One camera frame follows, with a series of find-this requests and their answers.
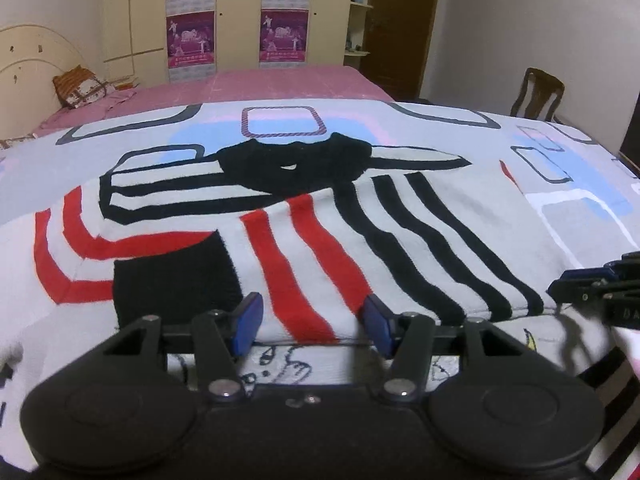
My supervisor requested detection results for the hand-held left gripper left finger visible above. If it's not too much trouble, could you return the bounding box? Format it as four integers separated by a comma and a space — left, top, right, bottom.
102, 291, 265, 404

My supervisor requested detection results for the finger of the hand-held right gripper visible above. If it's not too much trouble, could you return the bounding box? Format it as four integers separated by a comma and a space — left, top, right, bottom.
561, 250, 640, 285
547, 282, 640, 307

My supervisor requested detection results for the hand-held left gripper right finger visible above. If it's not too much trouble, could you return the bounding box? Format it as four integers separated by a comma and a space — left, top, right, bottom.
361, 294, 526, 404

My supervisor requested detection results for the red black striped white sweater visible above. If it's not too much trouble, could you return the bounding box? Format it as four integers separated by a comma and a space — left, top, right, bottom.
32, 132, 563, 347

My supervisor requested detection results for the dark furniture piece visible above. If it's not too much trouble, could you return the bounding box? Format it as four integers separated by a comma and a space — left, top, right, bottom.
619, 95, 640, 177

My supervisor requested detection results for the dark wooden chair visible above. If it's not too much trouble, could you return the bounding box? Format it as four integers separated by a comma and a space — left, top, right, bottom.
510, 67, 566, 123

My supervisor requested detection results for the grey blanket with square print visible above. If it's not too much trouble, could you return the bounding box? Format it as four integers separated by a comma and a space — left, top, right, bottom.
0, 100, 640, 361

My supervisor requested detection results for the pink bed sheet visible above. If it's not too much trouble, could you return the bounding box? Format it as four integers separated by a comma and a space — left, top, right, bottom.
35, 66, 396, 133

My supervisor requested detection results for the orange white patterned pillow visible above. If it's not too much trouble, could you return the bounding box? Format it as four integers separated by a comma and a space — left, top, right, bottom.
52, 65, 121, 109

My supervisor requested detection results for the white brown patterned pillow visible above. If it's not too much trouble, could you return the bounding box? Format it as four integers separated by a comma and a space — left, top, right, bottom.
0, 132, 39, 151

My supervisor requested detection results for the cream wardrobe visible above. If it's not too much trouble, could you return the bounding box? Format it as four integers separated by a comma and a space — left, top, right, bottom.
100, 0, 357, 83

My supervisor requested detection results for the brown wooden door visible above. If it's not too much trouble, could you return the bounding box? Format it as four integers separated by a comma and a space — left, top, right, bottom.
360, 0, 443, 101

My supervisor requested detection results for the cream corner shelf unit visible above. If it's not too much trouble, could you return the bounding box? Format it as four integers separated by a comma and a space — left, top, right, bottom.
345, 0, 375, 68

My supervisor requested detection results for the cream round headboard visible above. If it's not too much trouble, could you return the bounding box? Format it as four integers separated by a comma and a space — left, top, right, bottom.
0, 24, 89, 141

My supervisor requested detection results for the purple wall poster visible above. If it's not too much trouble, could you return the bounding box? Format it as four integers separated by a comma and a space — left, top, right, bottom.
167, 11, 216, 68
259, 9, 308, 63

